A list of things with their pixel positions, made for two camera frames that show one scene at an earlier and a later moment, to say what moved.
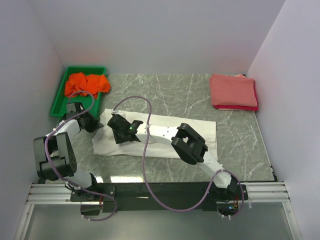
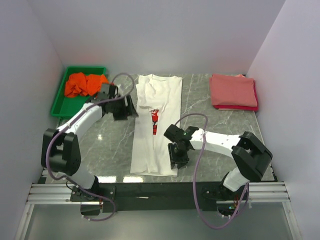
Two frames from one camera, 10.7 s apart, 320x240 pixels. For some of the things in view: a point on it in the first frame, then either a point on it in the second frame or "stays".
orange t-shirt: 91,84 stays
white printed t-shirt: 104,142 to 159,100
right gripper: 117,140 to 181,161
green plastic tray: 61,99 stays
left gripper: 95,125 to 127,111
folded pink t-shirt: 233,90 stays
